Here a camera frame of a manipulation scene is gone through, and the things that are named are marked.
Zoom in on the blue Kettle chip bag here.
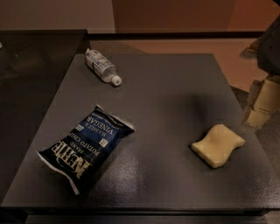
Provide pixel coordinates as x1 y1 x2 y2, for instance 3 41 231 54
37 105 135 195

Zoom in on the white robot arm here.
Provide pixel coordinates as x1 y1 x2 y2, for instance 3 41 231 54
242 16 280 128

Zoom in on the clear plastic water bottle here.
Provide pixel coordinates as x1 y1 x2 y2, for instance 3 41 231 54
85 49 122 87

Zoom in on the yellow sponge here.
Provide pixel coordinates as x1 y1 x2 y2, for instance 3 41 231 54
191 124 246 169

